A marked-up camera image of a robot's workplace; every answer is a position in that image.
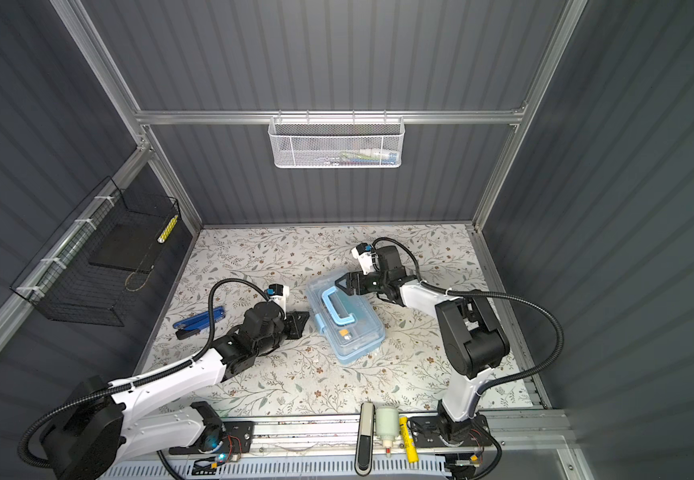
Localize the blue plastic tool box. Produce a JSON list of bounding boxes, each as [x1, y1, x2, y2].
[[305, 267, 386, 365]]

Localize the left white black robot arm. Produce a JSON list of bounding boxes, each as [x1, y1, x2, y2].
[[40, 301, 310, 479]]

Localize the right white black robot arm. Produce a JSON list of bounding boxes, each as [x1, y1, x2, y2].
[[335, 243, 510, 444]]

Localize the white glue bottle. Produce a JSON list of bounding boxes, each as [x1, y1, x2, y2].
[[376, 406, 400, 456]]

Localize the yellow marker in black basket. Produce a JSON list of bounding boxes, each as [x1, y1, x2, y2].
[[157, 214, 179, 244]]

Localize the black pad in basket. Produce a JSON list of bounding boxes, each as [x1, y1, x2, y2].
[[89, 224, 165, 273]]

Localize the black white handheld device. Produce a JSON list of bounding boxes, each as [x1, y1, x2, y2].
[[355, 402, 375, 477]]

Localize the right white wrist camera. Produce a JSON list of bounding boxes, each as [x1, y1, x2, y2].
[[351, 243, 377, 275]]

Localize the blue handled pliers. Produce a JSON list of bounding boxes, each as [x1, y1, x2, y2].
[[173, 306, 225, 340]]

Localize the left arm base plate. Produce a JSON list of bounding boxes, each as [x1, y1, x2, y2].
[[168, 421, 255, 456]]

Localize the white wire mesh basket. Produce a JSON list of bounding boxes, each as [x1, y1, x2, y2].
[[268, 119, 406, 169]]

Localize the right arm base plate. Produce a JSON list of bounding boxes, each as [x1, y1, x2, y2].
[[408, 415, 494, 450]]

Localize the yellow marker on rail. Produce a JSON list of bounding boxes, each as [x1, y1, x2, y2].
[[399, 416, 419, 464]]

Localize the black wire mesh basket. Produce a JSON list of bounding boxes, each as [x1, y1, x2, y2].
[[11, 178, 181, 327]]

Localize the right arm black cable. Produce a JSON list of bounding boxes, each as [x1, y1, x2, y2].
[[370, 237, 565, 480]]

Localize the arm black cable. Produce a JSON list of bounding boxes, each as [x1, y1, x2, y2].
[[16, 278, 276, 480], [370, 237, 565, 480]]

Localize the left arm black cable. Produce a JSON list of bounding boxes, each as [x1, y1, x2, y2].
[[16, 278, 276, 480]]

